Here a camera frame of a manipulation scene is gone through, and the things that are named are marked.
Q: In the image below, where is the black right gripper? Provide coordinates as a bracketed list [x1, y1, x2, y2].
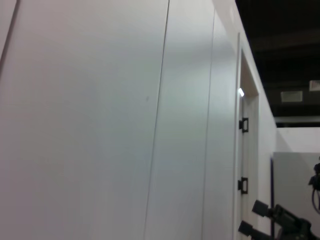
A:
[237, 199, 316, 240]

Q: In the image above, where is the black door hinge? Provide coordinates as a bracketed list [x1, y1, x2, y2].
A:
[237, 176, 249, 194]
[238, 117, 250, 133]

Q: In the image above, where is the grey partition panel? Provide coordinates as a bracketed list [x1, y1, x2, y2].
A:
[271, 151, 320, 240]

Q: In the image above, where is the white door leaf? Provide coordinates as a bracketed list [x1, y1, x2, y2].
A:
[240, 96, 260, 240]

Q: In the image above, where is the white door with black hinges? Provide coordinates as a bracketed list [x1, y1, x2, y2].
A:
[232, 32, 260, 240]

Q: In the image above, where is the black device with cable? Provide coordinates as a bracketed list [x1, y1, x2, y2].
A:
[308, 156, 320, 210]

